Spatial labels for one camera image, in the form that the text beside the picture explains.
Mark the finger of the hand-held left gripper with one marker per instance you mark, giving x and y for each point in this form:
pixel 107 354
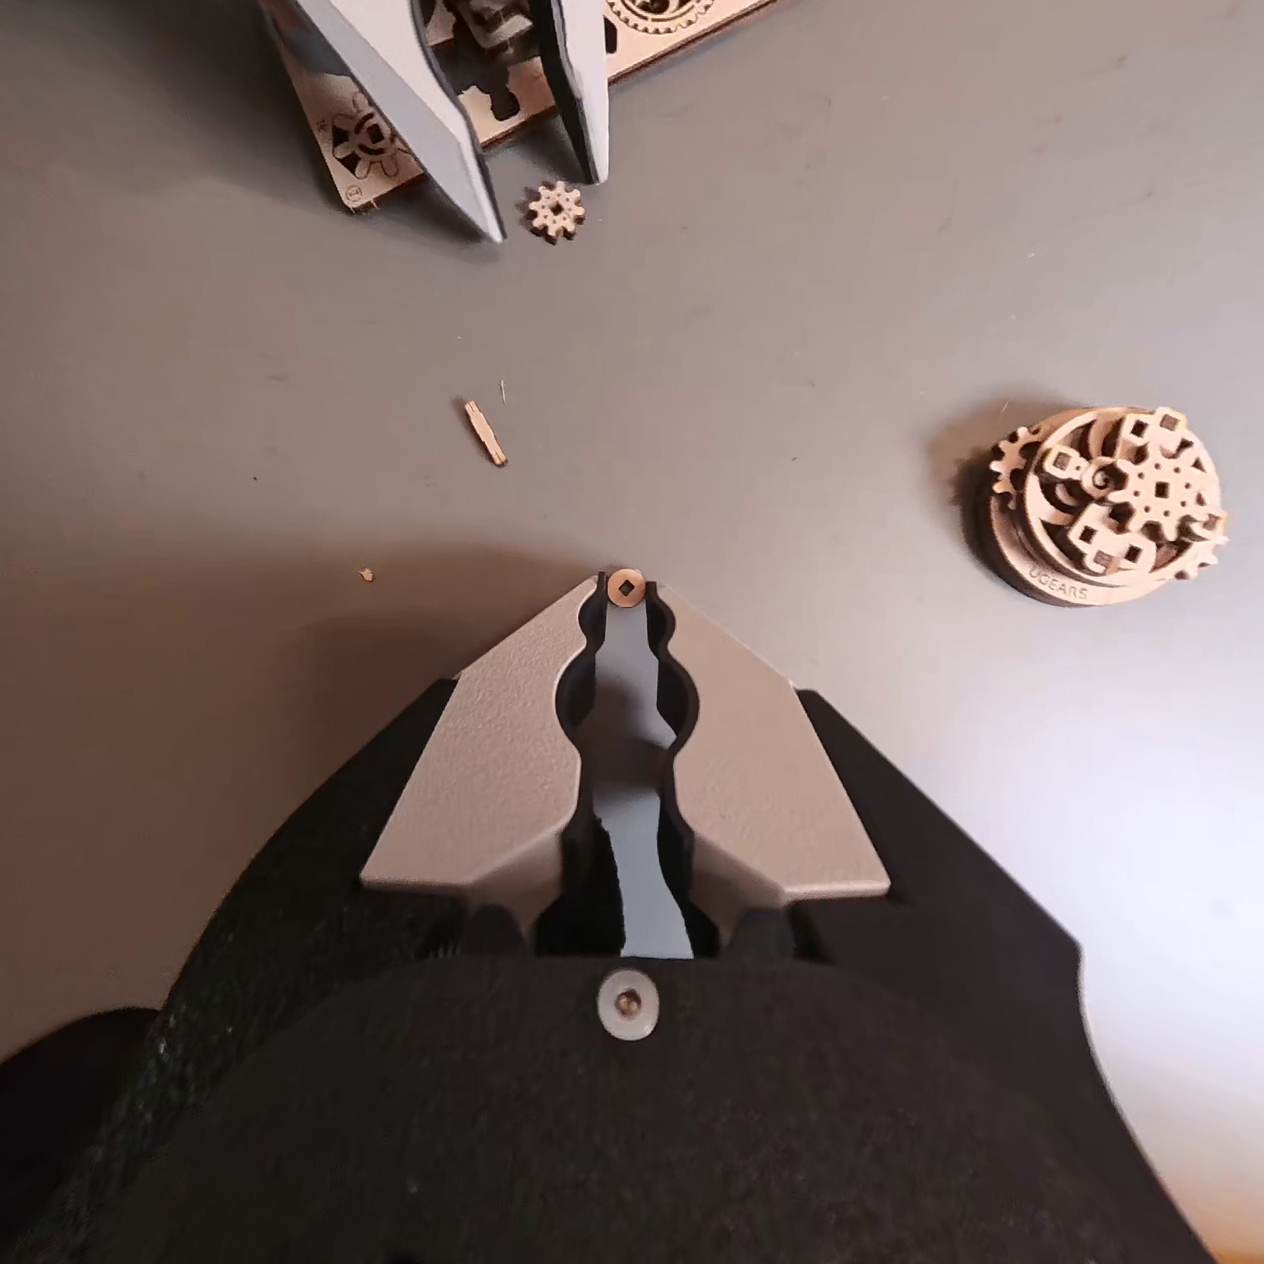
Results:
pixel 394 89
pixel 583 70

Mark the grey desk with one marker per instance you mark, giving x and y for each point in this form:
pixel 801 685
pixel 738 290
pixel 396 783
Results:
pixel 790 297

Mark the small wooden chip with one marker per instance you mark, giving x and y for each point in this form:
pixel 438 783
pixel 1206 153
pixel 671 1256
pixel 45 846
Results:
pixel 485 432

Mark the two-hole wooden puzzle sheet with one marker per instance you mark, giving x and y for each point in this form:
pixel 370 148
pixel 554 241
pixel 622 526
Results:
pixel 366 183

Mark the small wooden disc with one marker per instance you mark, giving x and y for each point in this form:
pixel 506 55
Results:
pixel 626 584

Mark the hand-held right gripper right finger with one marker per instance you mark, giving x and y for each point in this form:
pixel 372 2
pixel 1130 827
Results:
pixel 780 791

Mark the round wooden gear model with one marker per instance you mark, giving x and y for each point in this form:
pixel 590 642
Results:
pixel 1106 503

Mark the small wooden gear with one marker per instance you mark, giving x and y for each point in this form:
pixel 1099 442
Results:
pixel 555 211

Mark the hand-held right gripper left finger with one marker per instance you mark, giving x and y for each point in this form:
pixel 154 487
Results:
pixel 474 791

